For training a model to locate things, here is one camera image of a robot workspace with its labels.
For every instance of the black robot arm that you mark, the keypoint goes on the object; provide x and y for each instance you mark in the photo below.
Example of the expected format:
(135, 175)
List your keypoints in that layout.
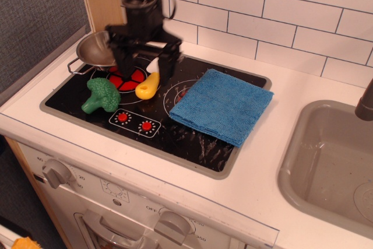
(142, 34)

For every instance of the black toy stovetop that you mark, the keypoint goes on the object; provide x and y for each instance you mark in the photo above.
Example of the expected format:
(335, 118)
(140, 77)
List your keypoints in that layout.
(167, 139)

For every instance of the grey oven temperature dial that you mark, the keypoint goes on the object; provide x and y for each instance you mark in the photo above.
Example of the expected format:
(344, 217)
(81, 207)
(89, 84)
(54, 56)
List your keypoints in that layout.
(173, 227)

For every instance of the green toy broccoli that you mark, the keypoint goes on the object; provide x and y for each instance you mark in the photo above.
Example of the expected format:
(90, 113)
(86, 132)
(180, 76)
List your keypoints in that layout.
(104, 95)

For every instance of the left red stove knob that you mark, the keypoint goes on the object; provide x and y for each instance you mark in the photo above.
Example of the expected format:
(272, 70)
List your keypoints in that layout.
(122, 117)

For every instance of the oven door with handle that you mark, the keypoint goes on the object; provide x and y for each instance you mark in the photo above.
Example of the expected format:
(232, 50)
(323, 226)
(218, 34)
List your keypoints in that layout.
(116, 231)

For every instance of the right red stove knob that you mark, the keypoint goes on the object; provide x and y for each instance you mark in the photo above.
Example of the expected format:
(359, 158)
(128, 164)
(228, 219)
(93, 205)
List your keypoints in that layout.
(147, 126)

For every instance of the grey timer dial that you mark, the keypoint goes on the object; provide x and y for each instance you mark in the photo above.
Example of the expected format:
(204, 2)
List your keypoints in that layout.
(56, 173)

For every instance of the grey faucet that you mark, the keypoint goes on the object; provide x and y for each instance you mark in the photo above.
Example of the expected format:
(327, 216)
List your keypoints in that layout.
(364, 110)

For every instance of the red stove knob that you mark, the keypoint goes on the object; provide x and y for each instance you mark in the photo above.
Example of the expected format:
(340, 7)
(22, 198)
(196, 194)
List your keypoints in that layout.
(147, 126)
(122, 117)

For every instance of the small steel pan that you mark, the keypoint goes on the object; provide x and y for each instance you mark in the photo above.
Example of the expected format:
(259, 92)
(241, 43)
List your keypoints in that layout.
(94, 50)

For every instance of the orange and black toy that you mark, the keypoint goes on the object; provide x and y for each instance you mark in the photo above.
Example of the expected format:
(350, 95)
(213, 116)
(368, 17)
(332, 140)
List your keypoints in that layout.
(25, 243)

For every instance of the grey toy sink basin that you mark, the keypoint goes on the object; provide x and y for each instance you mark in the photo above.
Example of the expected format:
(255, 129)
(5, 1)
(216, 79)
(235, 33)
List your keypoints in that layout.
(327, 169)

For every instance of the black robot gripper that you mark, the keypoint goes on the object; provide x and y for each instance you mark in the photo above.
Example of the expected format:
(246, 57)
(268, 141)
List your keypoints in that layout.
(144, 32)

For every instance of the yellow handled toy knife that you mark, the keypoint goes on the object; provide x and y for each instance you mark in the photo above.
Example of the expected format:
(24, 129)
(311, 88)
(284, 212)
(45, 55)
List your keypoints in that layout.
(148, 88)

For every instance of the blue folded towel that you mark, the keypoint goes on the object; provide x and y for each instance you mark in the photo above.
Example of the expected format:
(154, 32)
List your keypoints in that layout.
(222, 106)

